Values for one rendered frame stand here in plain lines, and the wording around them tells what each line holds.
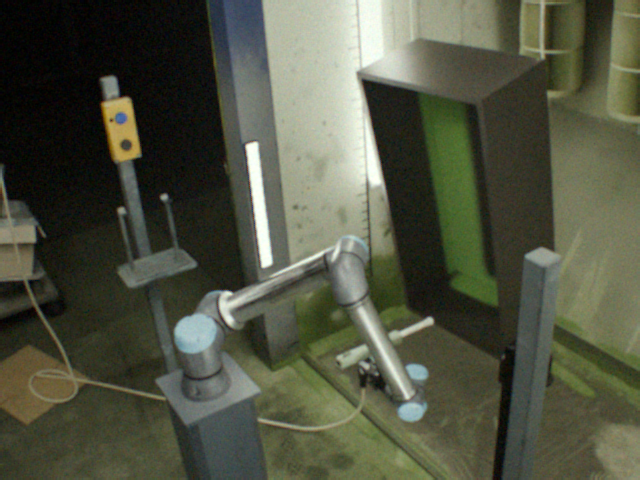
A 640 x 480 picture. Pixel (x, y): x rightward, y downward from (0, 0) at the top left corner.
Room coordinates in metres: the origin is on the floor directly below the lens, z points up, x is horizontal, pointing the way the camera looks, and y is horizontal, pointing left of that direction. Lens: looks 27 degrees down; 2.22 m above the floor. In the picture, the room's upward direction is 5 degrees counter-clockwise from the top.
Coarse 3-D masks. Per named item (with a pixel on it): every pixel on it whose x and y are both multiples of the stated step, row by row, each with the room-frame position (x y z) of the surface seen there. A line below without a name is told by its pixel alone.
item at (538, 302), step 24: (528, 264) 0.98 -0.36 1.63; (552, 264) 0.96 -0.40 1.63; (528, 288) 0.97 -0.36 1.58; (552, 288) 0.96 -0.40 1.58; (528, 312) 0.97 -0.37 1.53; (552, 312) 0.96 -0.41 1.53; (528, 336) 0.96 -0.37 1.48; (528, 360) 0.96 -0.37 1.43; (528, 384) 0.95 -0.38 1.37; (528, 408) 0.95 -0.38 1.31; (528, 432) 0.95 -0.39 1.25; (504, 456) 0.99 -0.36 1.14; (528, 456) 0.96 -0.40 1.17
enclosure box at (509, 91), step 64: (384, 64) 2.45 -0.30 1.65; (448, 64) 2.31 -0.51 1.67; (512, 64) 2.18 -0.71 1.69; (384, 128) 2.53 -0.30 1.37; (448, 128) 2.63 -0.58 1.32; (512, 128) 2.07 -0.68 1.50; (384, 192) 2.51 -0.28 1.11; (448, 192) 2.72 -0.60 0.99; (512, 192) 2.08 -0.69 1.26; (448, 256) 2.77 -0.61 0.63; (512, 256) 2.10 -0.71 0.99; (448, 320) 2.46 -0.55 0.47; (512, 320) 2.12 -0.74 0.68
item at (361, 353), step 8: (424, 320) 2.36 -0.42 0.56; (432, 320) 2.36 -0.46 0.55; (408, 328) 2.31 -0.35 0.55; (416, 328) 2.32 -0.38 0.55; (392, 336) 2.26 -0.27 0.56; (400, 336) 2.26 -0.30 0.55; (352, 352) 2.17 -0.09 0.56; (360, 352) 2.17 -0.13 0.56; (368, 352) 2.18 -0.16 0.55; (336, 360) 2.15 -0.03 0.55; (344, 360) 2.13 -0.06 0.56; (352, 360) 2.14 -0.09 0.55; (360, 360) 2.16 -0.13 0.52; (344, 368) 2.12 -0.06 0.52; (360, 376) 2.19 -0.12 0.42; (360, 384) 2.20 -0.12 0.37
